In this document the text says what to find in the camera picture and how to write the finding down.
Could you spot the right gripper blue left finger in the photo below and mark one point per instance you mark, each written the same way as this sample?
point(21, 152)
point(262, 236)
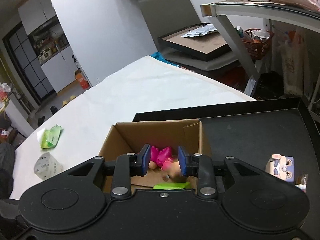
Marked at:
point(127, 166)

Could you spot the orange box on floor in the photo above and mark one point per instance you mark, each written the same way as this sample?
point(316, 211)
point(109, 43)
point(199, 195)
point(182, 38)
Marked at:
point(79, 76)

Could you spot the brown cardboard box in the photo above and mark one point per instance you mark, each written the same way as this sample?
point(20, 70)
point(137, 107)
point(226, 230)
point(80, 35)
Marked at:
point(130, 137)

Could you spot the black shallow tray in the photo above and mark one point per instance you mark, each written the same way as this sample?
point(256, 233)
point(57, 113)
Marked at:
point(254, 130)

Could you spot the green wet wipes pack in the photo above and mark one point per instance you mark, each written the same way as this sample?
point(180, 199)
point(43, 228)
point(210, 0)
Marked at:
point(48, 138)

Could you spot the red basket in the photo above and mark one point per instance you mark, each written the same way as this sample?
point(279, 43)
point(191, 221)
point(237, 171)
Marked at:
point(258, 49)

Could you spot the lavender cube figurine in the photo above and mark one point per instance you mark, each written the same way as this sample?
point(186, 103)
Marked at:
point(281, 167)

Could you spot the small red blue figurine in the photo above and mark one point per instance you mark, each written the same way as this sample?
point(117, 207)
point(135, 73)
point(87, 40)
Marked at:
point(301, 182)

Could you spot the white tablecloth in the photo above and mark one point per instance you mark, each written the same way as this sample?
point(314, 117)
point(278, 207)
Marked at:
point(146, 85)

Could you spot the white paper packet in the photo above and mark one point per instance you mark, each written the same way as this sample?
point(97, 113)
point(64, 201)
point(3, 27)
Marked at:
point(201, 31)

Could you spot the clear tape roll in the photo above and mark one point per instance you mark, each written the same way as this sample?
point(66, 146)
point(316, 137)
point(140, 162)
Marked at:
point(47, 166)

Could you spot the pink dinosaur figurine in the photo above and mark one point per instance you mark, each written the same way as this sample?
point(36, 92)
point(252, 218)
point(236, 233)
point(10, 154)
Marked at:
point(161, 158)

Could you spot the black picture frame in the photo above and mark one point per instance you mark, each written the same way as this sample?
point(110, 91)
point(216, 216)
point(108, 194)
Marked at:
point(204, 48)

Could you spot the grey desk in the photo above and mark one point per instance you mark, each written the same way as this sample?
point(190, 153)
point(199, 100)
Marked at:
point(271, 11)

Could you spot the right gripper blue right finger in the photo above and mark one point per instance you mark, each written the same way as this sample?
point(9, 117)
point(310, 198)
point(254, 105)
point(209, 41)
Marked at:
point(183, 163)

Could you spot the grey chair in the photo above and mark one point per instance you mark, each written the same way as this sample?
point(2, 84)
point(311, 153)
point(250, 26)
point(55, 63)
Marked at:
point(166, 17)

